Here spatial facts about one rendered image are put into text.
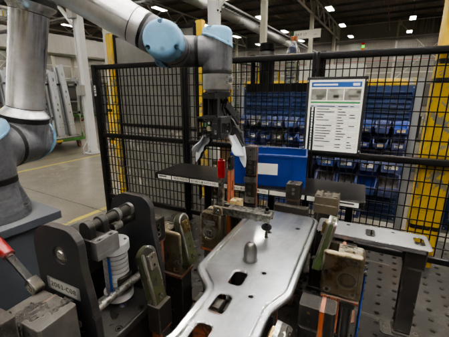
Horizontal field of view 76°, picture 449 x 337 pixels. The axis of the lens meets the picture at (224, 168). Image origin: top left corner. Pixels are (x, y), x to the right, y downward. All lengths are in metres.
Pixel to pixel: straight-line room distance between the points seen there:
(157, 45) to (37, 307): 0.49
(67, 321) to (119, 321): 0.14
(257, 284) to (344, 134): 0.79
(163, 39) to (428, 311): 1.13
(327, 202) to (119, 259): 0.67
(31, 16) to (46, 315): 0.67
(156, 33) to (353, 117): 0.87
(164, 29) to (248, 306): 0.55
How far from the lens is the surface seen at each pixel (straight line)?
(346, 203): 1.10
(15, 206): 0.84
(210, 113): 0.74
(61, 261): 0.56
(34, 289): 0.59
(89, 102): 7.41
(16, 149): 0.85
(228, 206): 0.84
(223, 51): 0.74
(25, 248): 0.85
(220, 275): 0.68
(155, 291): 0.62
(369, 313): 1.14
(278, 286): 0.66
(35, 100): 0.91
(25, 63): 0.90
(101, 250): 0.53
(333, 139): 1.27
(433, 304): 1.29
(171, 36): 0.61
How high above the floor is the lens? 1.39
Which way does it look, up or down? 15 degrees down
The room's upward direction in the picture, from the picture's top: straight up
